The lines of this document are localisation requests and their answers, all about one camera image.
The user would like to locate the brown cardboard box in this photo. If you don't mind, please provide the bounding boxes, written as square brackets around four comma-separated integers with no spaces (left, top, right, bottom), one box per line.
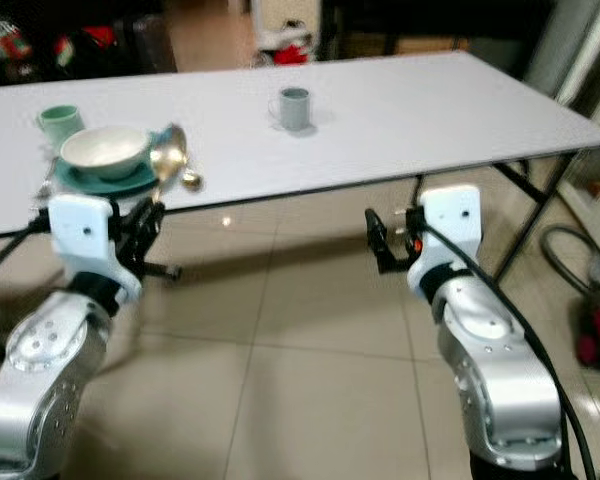
[390,35,471,57]

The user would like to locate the white ceramic bowl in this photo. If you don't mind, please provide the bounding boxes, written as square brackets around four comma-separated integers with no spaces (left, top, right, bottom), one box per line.
[60,126,153,182]

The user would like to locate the grey floor hose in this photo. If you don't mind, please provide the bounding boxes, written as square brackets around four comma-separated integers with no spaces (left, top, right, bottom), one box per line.
[538,224,600,298]

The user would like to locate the pale green cup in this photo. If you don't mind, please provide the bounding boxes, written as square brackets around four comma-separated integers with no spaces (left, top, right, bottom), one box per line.
[38,104,86,147]

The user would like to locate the grey ceramic mug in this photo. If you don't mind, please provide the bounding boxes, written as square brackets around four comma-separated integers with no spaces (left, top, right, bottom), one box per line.
[267,87,313,134]

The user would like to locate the teal ceramic plate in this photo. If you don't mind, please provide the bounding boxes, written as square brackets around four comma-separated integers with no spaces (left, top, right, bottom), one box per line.
[52,130,171,197]

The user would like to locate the white storage rack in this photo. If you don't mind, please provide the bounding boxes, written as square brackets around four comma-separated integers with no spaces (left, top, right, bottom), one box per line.
[252,0,327,57]

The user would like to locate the red bag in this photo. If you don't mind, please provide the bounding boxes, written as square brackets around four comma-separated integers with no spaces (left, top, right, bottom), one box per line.
[78,25,119,51]

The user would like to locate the gold metal spoon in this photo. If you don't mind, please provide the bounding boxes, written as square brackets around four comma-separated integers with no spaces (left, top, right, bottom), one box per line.
[148,124,190,206]

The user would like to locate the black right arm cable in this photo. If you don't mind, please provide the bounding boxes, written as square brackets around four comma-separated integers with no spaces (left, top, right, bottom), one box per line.
[423,226,591,480]

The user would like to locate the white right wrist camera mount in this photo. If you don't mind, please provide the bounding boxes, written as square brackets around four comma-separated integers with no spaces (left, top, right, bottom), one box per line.
[405,185,483,292]

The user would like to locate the black metal table leg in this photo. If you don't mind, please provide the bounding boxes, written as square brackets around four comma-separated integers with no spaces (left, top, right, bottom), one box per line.
[408,158,583,283]

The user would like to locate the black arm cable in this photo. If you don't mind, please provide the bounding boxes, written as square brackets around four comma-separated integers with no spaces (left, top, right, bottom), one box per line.
[423,226,591,480]
[0,224,53,287]

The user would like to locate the red cloth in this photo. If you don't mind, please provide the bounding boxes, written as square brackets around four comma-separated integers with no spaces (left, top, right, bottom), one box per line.
[275,44,317,65]

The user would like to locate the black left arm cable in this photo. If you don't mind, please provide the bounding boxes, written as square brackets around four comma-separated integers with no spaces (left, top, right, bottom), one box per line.
[0,224,53,287]

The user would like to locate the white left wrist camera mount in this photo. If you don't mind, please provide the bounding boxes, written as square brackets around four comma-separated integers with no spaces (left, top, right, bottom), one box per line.
[47,193,141,306]

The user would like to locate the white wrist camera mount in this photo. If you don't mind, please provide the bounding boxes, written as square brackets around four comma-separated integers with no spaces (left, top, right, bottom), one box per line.
[47,193,141,306]
[405,185,483,292]

